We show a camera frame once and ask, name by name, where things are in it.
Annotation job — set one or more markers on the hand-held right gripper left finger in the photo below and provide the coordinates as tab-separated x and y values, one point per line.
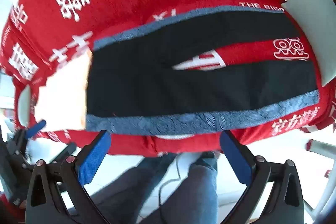
95	158

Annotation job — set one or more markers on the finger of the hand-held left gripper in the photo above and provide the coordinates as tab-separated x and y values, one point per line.
36	127
65	151

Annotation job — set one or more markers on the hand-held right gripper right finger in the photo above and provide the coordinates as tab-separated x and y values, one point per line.
235	158

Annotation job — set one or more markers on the black pants with blue-grey trim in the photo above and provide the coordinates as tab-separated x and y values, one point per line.
157	87

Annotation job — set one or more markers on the person's leg in jeans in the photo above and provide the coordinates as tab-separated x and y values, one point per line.
204	187

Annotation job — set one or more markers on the red printed blanket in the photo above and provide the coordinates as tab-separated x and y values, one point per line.
105	3

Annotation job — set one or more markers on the white metal frame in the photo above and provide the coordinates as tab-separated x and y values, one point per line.
321	145

